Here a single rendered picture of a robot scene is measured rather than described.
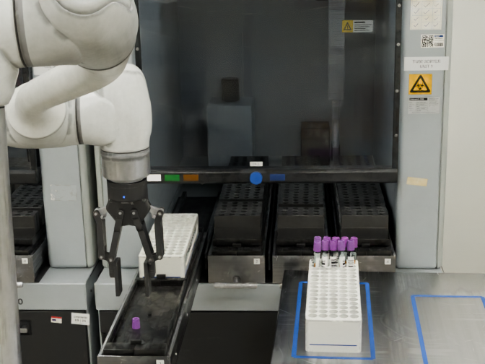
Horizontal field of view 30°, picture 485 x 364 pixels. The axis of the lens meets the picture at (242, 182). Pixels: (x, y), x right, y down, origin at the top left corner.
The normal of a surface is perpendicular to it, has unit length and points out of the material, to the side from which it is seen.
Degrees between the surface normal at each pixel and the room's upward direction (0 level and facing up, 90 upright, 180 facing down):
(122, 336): 0
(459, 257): 90
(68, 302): 90
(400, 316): 0
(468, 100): 90
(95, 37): 137
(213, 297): 90
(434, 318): 0
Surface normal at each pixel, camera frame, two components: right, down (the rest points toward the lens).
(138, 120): 0.61, 0.23
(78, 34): 0.07, 0.88
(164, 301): -0.02, -0.96
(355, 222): -0.08, 0.29
